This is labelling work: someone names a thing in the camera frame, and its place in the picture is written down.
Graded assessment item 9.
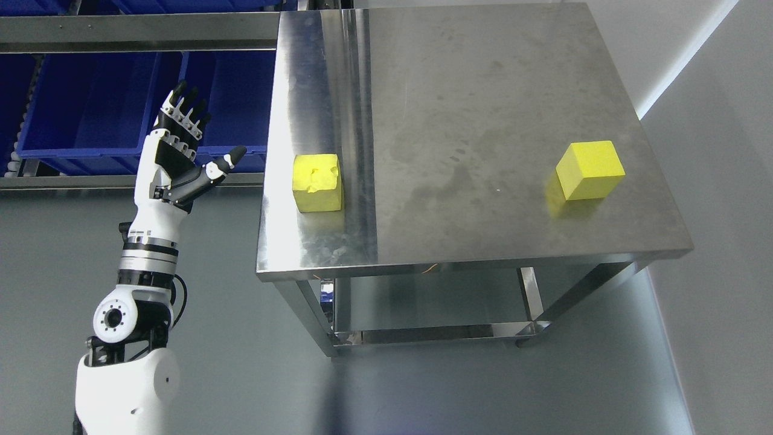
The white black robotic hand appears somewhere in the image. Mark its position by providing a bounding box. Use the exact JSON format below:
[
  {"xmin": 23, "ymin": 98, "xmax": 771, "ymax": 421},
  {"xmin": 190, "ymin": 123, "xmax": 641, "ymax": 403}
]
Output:
[{"xmin": 120, "ymin": 80, "xmax": 248, "ymax": 240}]

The dented yellow foam block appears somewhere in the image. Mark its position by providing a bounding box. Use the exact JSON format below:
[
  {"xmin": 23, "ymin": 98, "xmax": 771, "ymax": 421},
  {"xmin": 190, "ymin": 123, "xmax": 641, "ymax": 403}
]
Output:
[{"xmin": 292, "ymin": 153, "xmax": 343, "ymax": 214}]

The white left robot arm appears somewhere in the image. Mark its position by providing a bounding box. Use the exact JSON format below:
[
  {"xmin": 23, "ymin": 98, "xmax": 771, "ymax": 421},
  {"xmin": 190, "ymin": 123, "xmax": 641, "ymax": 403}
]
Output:
[{"xmin": 72, "ymin": 217, "xmax": 180, "ymax": 434}]

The metal shelf rack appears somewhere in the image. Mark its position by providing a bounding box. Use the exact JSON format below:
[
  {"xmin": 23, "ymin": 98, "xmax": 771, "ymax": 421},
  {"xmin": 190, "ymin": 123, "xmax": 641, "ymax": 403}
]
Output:
[{"xmin": 1, "ymin": 1, "xmax": 300, "ymax": 192}]

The yellow foam cube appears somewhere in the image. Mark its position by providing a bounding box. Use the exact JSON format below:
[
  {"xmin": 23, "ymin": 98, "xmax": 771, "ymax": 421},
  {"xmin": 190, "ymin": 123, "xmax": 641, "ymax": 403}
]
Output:
[{"xmin": 556, "ymin": 140, "xmax": 626, "ymax": 201}]

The blue plastic bin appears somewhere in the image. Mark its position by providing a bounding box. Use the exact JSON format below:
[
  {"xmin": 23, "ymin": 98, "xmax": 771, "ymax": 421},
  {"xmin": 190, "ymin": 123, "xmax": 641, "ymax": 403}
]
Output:
[
  {"xmin": 18, "ymin": 52, "xmax": 182, "ymax": 176},
  {"xmin": 179, "ymin": 50, "xmax": 276, "ymax": 173}
]

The stainless steel table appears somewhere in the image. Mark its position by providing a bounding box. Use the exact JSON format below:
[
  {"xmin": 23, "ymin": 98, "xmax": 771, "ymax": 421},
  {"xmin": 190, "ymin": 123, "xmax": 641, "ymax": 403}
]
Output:
[{"xmin": 256, "ymin": 3, "xmax": 693, "ymax": 357}]

